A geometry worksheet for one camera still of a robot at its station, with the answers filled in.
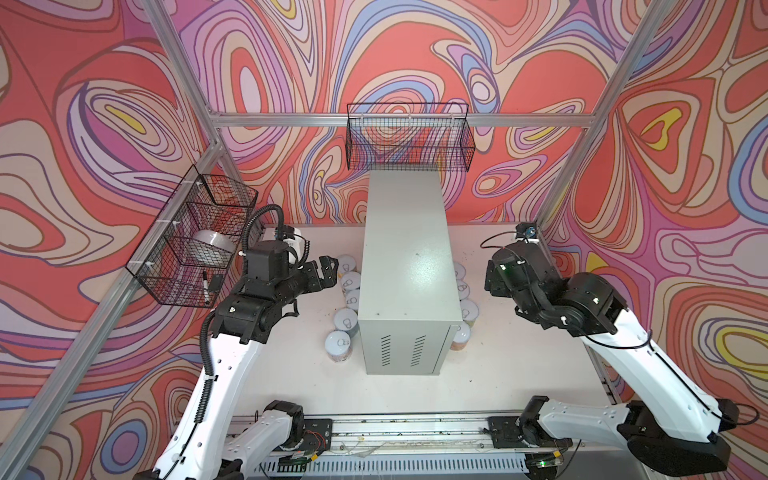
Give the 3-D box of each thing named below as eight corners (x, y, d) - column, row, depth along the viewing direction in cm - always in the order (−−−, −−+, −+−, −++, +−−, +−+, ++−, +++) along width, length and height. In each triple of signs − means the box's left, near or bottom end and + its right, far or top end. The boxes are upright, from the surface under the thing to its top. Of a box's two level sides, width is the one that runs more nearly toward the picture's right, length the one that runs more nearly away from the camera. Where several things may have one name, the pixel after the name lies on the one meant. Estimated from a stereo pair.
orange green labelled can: (448, 349, 90) (452, 341, 85) (457, 328, 94) (461, 320, 89) (462, 355, 88) (466, 348, 84) (470, 334, 93) (474, 326, 88)
